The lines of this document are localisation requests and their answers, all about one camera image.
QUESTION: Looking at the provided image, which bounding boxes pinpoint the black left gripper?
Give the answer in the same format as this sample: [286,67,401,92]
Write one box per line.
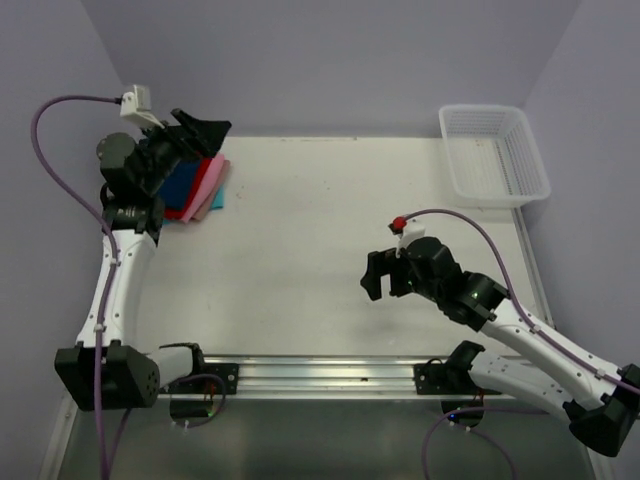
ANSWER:
[136,109,230,194]

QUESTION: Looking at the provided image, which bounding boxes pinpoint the dark blue t shirt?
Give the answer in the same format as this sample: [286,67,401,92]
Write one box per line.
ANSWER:
[158,161,203,211]

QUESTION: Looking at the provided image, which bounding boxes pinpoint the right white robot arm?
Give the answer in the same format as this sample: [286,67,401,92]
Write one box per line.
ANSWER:
[360,237,639,457]

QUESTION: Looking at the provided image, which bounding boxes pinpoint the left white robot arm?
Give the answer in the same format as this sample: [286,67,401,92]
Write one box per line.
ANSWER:
[54,109,232,412]

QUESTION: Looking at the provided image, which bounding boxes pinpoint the red folded t shirt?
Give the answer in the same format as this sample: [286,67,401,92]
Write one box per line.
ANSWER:
[164,158,212,221]

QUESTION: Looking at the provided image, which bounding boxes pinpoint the beige folded t shirt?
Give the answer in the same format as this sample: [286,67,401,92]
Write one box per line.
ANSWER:
[192,160,231,222]

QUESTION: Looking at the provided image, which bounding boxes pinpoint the pink folded t shirt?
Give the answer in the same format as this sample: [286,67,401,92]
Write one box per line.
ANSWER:
[180,154,226,223]

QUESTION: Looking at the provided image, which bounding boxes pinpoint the turquoise folded t shirt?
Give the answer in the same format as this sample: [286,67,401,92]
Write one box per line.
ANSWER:
[209,185,225,211]

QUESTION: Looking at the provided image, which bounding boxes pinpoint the white plastic basket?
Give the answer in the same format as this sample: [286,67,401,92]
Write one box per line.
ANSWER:
[439,104,551,209]

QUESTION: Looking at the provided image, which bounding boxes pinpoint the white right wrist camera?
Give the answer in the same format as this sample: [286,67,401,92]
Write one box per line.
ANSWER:
[396,219,425,253]

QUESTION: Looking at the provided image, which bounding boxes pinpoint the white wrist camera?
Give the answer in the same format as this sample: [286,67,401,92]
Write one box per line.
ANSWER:
[120,84,164,130]
[396,219,425,253]

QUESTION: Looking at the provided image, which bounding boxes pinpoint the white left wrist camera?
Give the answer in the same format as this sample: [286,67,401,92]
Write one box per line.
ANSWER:
[120,84,164,130]

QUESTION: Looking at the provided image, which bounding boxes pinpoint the aluminium front rail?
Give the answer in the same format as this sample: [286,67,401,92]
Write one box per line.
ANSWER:
[69,353,591,401]

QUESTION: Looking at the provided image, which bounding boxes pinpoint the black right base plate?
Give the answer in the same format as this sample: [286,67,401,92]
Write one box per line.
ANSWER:
[412,363,500,396]

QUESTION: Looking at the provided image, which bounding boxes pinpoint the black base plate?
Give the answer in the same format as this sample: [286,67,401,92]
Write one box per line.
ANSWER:
[168,363,240,396]
[412,363,500,396]

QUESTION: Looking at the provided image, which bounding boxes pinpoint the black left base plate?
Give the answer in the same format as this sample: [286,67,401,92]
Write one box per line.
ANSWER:
[168,363,240,396]

